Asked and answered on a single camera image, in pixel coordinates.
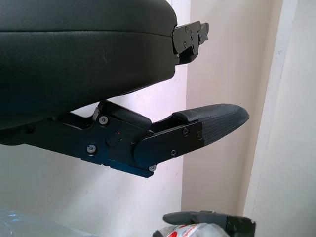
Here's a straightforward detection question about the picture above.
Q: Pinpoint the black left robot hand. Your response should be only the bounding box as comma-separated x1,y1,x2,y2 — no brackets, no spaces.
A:
0,0,250,179

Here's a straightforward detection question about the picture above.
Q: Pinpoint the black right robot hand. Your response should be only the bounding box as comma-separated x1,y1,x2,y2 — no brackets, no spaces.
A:
162,210,256,237

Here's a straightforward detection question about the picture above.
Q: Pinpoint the clear water bottle red label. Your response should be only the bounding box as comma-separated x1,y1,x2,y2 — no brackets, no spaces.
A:
152,221,229,237

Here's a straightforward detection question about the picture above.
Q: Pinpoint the clear plastic cup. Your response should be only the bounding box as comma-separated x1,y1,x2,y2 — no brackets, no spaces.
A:
0,206,82,237

